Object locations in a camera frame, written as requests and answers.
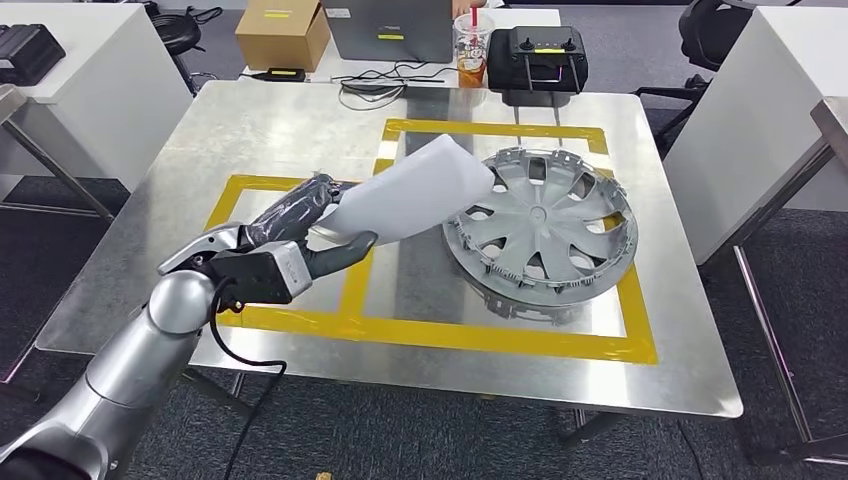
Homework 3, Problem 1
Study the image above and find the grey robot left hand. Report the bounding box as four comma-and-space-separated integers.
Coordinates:
239, 174, 380, 280

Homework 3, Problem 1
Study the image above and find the grey wheel hubcap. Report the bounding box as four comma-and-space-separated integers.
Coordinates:
441, 147, 640, 327

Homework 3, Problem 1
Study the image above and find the white desk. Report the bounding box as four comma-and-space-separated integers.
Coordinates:
238, 6, 563, 87

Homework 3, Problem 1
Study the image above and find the white plastic car body part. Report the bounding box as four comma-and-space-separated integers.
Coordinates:
311, 134, 496, 248

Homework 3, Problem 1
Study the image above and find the black office chair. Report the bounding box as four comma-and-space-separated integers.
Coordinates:
632, 0, 757, 160

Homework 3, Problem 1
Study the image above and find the orange cup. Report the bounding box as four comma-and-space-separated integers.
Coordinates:
453, 7, 496, 89

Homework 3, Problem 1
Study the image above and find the black ribbed case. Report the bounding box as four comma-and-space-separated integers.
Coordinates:
0, 24, 67, 87

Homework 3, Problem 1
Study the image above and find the brown cardboard box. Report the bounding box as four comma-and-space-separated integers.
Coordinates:
235, 0, 333, 73

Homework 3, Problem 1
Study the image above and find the black desk cable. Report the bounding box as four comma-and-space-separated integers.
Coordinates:
331, 60, 458, 113

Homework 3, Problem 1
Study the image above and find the person's hand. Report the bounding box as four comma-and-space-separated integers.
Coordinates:
452, 0, 505, 20

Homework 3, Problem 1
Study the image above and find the stainless steel table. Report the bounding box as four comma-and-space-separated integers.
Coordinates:
731, 95, 848, 465
0, 84, 117, 223

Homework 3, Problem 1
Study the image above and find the white partition panel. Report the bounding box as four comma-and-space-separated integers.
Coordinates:
0, 3, 195, 203
662, 5, 848, 266

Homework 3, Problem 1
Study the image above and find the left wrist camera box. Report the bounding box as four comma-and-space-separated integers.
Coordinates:
268, 241, 314, 301

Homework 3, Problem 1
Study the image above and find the stainless steel workbench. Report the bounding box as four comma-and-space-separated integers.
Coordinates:
3, 80, 745, 448

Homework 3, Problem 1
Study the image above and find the grey laptop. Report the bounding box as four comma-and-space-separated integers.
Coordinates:
321, 0, 456, 64

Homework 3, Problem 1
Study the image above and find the yellow tape frame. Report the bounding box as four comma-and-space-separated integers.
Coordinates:
205, 117, 660, 367

